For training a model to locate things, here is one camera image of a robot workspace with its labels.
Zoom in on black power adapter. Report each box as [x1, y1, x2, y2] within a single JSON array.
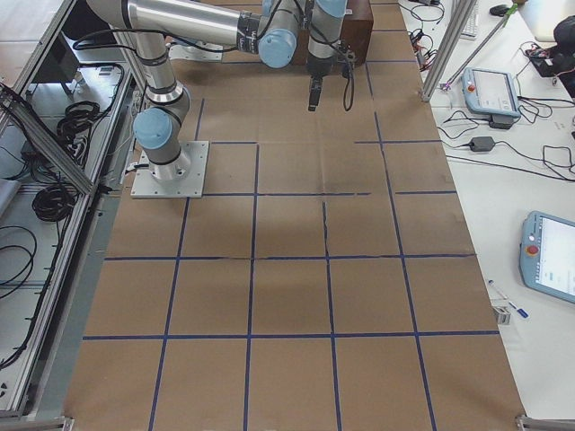
[[468, 136, 495, 153]]

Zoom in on aluminium frame post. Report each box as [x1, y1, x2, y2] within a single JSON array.
[[420, 0, 476, 102]]

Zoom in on dark wooden drawer cabinet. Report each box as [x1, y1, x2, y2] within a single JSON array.
[[290, 0, 374, 66]]

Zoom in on near teach pendant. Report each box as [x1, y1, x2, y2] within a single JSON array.
[[519, 211, 575, 303]]

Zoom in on brown paper table cover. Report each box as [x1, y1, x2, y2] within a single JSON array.
[[64, 1, 523, 430]]

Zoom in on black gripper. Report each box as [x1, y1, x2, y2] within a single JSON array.
[[305, 54, 336, 111]]

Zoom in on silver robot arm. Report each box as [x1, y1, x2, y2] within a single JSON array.
[[88, 1, 354, 183]]

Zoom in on blue white pen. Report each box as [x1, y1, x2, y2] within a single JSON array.
[[488, 279, 529, 319]]

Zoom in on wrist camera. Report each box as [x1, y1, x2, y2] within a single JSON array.
[[338, 40, 356, 80]]

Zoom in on teach pendant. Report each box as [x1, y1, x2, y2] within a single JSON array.
[[519, 211, 575, 303], [461, 67, 520, 119]]

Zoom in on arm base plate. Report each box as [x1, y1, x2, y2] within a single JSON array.
[[130, 141, 209, 198]]

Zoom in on far teach pendant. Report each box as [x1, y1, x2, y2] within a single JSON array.
[[461, 67, 520, 119]]

